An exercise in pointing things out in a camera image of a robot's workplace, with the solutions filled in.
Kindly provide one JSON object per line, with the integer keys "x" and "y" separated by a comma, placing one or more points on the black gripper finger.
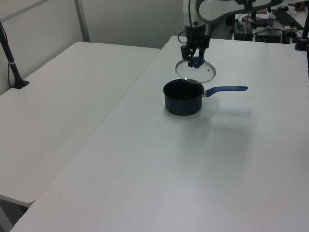
{"x": 201, "y": 54}
{"x": 188, "y": 54}

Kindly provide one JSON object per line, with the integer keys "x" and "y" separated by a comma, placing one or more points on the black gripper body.
{"x": 196, "y": 33}

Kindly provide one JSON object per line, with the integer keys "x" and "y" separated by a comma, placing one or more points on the glass lid with blue knob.
{"x": 204, "y": 73}

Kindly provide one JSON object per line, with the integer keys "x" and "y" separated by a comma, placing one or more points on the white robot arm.
{"x": 217, "y": 9}

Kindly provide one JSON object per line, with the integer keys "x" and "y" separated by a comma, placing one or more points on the person's hand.
{"x": 298, "y": 5}

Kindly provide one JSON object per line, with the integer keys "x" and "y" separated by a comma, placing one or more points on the black monitor stand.
{"x": 258, "y": 23}

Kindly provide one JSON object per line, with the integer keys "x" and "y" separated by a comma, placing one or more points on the black computer box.
{"x": 268, "y": 36}

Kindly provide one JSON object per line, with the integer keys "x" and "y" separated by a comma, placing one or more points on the black computer mouse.
{"x": 282, "y": 8}

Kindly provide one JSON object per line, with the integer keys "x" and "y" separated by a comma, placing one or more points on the black keyboard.
{"x": 285, "y": 18}

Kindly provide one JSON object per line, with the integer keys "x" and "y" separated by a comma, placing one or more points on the black clamped pole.
{"x": 300, "y": 44}

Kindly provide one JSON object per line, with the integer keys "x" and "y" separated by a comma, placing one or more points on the black camera stand pole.
{"x": 14, "y": 68}

